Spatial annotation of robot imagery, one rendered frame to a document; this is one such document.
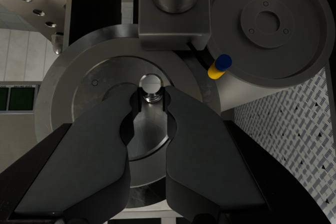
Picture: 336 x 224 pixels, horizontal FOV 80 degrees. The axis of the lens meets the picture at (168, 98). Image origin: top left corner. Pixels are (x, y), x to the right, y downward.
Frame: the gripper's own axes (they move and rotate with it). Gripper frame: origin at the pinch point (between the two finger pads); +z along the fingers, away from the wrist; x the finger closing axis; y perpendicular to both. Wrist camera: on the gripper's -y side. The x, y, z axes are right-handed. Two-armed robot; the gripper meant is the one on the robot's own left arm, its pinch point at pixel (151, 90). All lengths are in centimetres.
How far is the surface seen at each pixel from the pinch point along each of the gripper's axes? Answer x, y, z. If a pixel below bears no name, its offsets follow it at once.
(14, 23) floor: -166, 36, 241
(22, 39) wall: -167, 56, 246
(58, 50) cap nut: -24.0, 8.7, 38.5
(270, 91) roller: 10.0, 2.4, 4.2
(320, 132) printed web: 15.6, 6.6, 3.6
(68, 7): -8.0, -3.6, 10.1
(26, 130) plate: -30.7, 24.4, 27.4
